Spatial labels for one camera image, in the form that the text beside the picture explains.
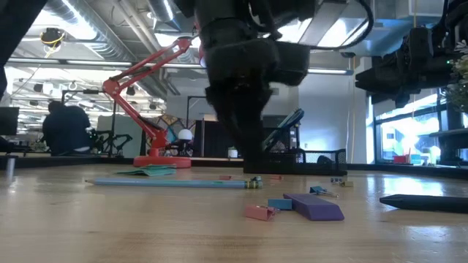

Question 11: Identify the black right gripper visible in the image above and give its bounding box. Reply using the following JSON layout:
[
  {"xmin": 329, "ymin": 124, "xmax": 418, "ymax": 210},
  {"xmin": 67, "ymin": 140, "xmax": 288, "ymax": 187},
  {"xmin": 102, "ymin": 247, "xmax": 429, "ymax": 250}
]
[{"xmin": 355, "ymin": 25, "xmax": 468, "ymax": 96}]

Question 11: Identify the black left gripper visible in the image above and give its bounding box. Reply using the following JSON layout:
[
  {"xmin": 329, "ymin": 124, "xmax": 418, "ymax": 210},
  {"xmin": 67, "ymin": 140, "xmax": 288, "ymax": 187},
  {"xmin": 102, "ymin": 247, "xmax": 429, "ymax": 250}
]
[{"xmin": 199, "ymin": 18, "xmax": 281, "ymax": 172}]

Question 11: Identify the green sticky note pad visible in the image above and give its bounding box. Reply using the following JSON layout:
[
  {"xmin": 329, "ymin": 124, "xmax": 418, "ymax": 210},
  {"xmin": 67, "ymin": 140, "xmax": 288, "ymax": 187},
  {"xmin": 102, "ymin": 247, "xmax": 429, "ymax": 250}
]
[{"xmin": 116, "ymin": 164, "xmax": 179, "ymax": 178}]

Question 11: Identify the purple eraser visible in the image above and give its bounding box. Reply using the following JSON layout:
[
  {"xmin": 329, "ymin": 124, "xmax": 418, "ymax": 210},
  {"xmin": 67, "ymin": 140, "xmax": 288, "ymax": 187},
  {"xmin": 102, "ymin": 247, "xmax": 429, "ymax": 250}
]
[{"xmin": 282, "ymin": 193, "xmax": 346, "ymax": 222}]

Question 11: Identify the black pen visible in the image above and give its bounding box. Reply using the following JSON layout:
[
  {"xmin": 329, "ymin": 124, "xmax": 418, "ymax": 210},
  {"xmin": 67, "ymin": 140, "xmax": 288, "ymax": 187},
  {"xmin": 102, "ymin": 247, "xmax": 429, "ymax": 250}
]
[{"xmin": 379, "ymin": 194, "xmax": 468, "ymax": 214}]

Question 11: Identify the black mesh desk organizer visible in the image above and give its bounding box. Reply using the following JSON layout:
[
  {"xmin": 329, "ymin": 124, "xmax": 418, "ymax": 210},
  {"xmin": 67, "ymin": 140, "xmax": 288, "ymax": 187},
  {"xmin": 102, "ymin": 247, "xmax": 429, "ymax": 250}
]
[{"xmin": 242, "ymin": 126, "xmax": 348, "ymax": 177}]

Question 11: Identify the black partition panel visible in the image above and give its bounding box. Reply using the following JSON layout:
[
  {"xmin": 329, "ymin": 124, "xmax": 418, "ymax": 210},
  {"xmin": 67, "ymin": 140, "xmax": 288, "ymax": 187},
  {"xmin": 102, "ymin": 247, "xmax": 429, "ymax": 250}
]
[{"xmin": 192, "ymin": 119, "xmax": 265, "ymax": 159}]

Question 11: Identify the colourful patterned panel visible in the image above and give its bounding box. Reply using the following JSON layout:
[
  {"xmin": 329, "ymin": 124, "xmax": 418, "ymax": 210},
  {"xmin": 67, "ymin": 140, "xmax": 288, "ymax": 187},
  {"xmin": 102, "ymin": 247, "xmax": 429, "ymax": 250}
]
[{"xmin": 156, "ymin": 113, "xmax": 184, "ymax": 140}]

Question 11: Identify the artificial potted plant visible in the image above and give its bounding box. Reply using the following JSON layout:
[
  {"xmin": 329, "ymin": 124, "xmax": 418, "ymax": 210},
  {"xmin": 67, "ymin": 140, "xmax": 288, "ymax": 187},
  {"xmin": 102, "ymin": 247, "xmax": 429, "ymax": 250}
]
[{"xmin": 445, "ymin": 38, "xmax": 468, "ymax": 115}]

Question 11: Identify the red desk lamp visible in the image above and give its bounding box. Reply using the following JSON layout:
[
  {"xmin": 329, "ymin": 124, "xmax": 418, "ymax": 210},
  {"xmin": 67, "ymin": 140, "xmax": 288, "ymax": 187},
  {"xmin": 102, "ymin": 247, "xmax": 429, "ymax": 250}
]
[{"xmin": 101, "ymin": 35, "xmax": 205, "ymax": 169}]

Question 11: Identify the person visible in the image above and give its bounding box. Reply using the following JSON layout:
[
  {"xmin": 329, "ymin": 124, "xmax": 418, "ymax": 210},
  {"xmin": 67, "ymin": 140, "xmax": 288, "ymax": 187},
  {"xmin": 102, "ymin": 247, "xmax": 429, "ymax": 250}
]
[{"xmin": 41, "ymin": 100, "xmax": 93, "ymax": 157}]

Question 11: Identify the black computer monitor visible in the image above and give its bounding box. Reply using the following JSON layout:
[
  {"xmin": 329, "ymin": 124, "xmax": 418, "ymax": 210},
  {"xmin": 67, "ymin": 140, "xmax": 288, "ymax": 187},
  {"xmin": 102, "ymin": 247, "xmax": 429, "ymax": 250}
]
[{"xmin": 0, "ymin": 106, "xmax": 20, "ymax": 137}]

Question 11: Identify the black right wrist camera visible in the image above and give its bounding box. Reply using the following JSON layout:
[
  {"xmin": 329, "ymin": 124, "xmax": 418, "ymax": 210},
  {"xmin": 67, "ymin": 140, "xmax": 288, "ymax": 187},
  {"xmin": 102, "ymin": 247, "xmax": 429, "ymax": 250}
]
[{"xmin": 393, "ymin": 91, "xmax": 411, "ymax": 109}]

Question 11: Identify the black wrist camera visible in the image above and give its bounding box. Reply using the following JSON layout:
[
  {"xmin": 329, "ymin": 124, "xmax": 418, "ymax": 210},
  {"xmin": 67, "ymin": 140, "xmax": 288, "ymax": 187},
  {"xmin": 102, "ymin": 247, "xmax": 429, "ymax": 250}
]
[
  {"xmin": 393, "ymin": 91, "xmax": 411, "ymax": 109},
  {"xmin": 273, "ymin": 39, "xmax": 312, "ymax": 88}
]

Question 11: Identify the black rectangular stand frame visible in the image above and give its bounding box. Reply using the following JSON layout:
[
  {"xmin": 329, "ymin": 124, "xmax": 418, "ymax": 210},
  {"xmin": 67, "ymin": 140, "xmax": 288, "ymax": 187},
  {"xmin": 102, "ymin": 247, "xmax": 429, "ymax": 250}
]
[{"xmin": 186, "ymin": 94, "xmax": 210, "ymax": 123}]

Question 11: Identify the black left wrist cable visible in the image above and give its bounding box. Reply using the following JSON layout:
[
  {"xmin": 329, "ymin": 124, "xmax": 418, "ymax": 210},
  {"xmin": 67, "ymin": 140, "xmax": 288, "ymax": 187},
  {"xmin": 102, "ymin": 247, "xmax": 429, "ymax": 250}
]
[{"xmin": 310, "ymin": 0, "xmax": 374, "ymax": 50}]

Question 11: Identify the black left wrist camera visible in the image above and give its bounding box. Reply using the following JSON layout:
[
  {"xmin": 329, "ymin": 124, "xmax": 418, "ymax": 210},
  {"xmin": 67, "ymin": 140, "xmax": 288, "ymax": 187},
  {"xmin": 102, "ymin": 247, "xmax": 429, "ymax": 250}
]
[{"xmin": 273, "ymin": 39, "xmax": 312, "ymax": 88}]

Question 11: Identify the black ceiling cable reel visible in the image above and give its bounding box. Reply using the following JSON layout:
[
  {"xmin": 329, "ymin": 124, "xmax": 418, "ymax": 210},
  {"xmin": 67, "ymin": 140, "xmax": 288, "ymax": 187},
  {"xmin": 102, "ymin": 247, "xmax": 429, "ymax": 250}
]
[{"xmin": 39, "ymin": 27, "xmax": 67, "ymax": 50}]

